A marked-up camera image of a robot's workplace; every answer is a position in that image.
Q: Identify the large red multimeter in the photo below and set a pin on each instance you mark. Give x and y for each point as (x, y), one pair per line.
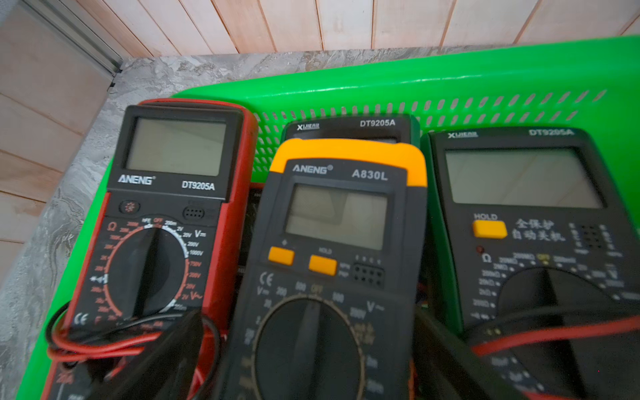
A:
(165, 241)

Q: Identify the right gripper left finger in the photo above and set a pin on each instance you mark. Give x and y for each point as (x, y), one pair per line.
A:
(165, 369)

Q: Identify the green plastic basket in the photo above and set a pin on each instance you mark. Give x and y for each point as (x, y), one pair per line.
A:
(593, 85)

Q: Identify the green DT9205A multimeter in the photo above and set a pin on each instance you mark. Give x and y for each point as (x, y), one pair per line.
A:
(393, 128)

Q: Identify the yellow multimeter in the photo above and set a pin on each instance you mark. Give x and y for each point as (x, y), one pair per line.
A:
(325, 308)

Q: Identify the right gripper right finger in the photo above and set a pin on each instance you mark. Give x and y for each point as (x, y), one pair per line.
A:
(448, 369)

